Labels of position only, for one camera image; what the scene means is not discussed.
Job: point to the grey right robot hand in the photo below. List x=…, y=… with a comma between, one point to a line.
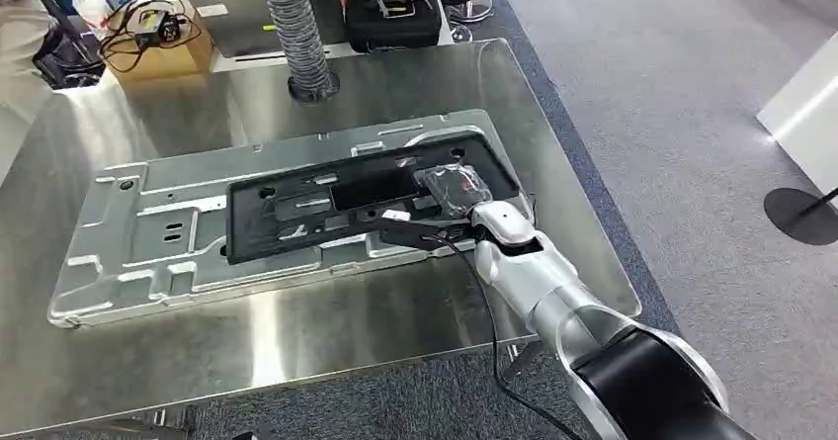
x=455, y=189

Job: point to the black plastic panel with cutouts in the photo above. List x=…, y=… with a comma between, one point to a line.
x=262, y=234

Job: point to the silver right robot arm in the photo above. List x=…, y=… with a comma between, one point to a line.
x=543, y=280

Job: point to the black tool case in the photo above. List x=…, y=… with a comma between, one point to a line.
x=393, y=31

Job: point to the chrome stanchion base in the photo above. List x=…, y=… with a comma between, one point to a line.
x=471, y=10

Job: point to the steel work table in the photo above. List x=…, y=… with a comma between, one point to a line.
x=294, y=332

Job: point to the grey flat sheet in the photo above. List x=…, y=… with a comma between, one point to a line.
x=229, y=24

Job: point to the cardboard box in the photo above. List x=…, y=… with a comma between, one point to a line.
x=164, y=65

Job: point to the silver stamped metal plate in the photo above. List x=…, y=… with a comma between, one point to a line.
x=131, y=260

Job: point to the black charger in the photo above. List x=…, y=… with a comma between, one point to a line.
x=154, y=29

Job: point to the black round stand base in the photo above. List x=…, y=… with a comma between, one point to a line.
x=795, y=221

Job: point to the white board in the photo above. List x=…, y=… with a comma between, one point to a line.
x=812, y=122

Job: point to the black bag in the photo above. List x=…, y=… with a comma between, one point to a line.
x=69, y=63

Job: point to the clear plastic bottle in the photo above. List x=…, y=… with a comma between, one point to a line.
x=88, y=5

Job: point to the person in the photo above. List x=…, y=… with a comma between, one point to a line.
x=19, y=63

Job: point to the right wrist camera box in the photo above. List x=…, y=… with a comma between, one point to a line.
x=406, y=232

